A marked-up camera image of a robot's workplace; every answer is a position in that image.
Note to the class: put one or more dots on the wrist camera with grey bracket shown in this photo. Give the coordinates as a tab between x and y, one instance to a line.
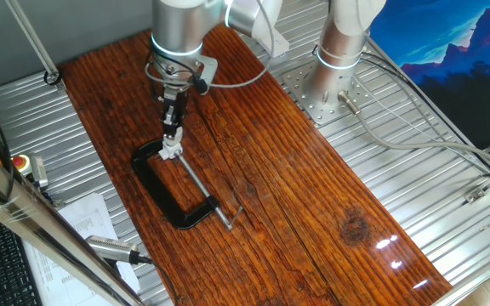
206	70

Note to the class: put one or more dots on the aluminium post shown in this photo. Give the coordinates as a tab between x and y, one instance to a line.
32	38

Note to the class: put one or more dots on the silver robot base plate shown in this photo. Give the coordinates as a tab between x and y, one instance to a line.
317	111

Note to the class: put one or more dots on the silver metal frame beam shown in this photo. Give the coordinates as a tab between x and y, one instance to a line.
36	217

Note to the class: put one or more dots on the white light bulb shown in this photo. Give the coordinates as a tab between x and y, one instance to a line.
178	136

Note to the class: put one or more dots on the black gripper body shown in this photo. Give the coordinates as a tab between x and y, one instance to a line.
173	97

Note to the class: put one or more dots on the printed white paper sheets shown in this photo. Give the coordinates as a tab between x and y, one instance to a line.
87	221

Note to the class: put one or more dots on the brown wooden board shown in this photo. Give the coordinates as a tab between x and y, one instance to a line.
292	191

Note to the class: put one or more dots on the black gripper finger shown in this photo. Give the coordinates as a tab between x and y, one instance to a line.
168	121
179	117

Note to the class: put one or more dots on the white bulb socket adapter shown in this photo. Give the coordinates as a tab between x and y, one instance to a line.
170	151

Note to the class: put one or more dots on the blue mountain poster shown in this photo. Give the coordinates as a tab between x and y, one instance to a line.
462	64

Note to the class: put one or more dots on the red emergency stop button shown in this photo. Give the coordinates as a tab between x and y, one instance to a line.
19	162

